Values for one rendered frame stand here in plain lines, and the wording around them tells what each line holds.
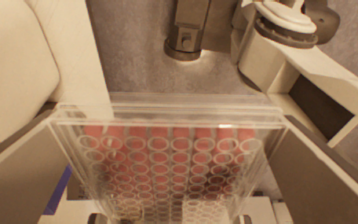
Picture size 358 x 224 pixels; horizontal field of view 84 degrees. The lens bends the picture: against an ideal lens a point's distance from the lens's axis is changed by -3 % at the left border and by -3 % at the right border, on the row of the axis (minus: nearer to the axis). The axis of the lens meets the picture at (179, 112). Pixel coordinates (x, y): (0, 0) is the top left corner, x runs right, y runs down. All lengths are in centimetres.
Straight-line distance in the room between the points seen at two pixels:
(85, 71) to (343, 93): 44
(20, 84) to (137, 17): 88
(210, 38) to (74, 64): 71
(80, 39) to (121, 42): 84
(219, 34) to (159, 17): 33
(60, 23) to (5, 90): 14
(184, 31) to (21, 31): 68
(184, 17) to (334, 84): 69
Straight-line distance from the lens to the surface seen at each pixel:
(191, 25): 96
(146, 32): 119
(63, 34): 42
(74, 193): 85
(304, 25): 52
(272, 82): 47
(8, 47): 36
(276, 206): 299
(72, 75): 46
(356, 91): 38
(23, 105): 37
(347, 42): 153
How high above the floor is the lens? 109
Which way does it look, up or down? 47 degrees down
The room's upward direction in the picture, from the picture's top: 180 degrees counter-clockwise
